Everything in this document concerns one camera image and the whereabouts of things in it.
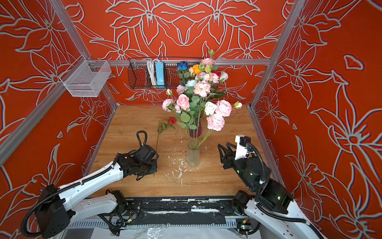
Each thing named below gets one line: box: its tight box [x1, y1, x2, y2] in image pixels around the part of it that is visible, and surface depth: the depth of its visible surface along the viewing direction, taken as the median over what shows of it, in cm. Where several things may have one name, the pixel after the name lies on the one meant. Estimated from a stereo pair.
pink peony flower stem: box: [176, 84, 186, 95], surface depth 83 cm
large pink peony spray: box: [196, 99, 233, 150], surface depth 59 cm
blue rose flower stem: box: [176, 61, 191, 87], surface depth 81 cm
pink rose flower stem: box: [176, 93, 198, 144], surface depth 62 cm
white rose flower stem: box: [218, 70, 229, 83], surface depth 79 cm
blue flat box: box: [155, 61, 165, 89], surface depth 92 cm
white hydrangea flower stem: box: [185, 79, 197, 87], surface depth 67 cm
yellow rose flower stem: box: [192, 64, 201, 76], surface depth 76 cm
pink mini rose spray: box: [200, 101, 217, 144], surface depth 60 cm
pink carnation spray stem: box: [200, 48, 217, 67], surface depth 77 cm
